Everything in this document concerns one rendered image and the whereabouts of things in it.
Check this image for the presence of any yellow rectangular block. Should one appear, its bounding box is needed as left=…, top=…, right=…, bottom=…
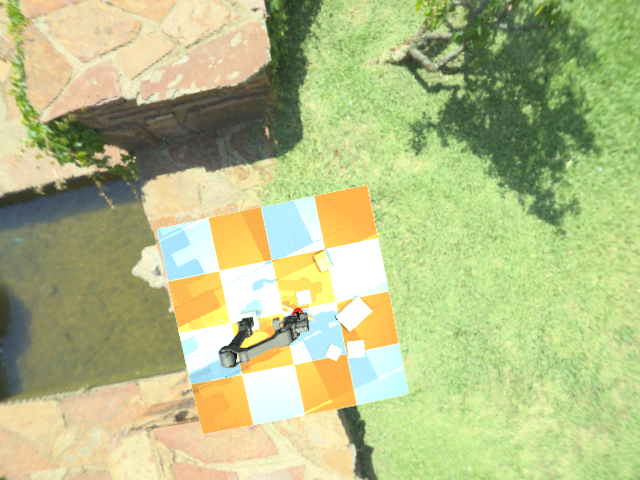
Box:
left=314, top=250, right=333, bottom=273

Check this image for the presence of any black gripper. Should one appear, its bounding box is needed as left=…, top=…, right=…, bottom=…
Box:
left=272, top=312, right=309, bottom=330

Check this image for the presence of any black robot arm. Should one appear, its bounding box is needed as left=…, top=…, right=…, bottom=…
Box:
left=218, top=317, right=310, bottom=368

